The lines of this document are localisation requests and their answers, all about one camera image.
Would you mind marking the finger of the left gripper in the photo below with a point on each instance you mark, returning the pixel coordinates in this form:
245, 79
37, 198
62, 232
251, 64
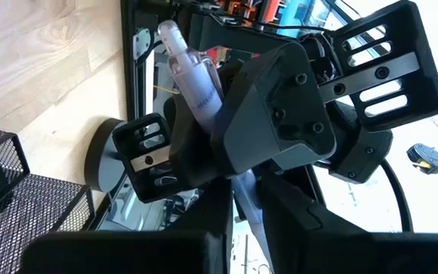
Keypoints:
272, 114
188, 160

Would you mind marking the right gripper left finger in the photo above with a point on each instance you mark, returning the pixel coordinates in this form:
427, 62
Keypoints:
146, 255

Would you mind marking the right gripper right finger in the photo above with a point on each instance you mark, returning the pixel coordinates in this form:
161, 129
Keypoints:
337, 255

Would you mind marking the black mesh desk organizer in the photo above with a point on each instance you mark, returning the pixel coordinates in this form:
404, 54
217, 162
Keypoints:
13, 213

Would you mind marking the black metal table frame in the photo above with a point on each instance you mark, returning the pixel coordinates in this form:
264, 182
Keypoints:
127, 57

